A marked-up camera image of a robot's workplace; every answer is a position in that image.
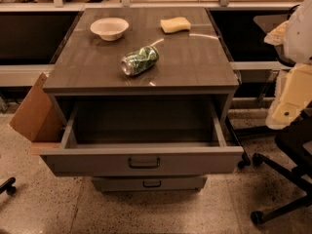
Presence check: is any grey top drawer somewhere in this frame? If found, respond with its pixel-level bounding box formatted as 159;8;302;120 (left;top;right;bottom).
40;99;243;176

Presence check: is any grey drawer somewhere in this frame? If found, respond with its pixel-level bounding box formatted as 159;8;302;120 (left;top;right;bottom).
40;99;243;176
92;175;207;192

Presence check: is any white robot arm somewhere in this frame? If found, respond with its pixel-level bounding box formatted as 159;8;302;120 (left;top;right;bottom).
264;0;312;130

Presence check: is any grey drawer cabinet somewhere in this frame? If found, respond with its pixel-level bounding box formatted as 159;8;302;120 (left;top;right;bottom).
42;6;241;193

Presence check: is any grey bottom drawer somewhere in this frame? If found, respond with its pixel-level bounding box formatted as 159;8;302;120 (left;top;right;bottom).
92;175;207;192

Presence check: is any black office chair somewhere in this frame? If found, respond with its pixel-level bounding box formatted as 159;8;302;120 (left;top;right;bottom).
227;3;312;226

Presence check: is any yellow sponge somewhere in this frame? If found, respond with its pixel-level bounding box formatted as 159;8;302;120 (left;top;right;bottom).
160;17;191;33

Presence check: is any green soda can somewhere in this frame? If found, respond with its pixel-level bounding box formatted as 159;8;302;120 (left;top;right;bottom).
121;46;159;76

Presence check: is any white bowl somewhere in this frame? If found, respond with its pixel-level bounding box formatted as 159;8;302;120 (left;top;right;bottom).
90;18;129;41

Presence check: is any black chair caster left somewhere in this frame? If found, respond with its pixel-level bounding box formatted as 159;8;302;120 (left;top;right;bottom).
0;177;17;195

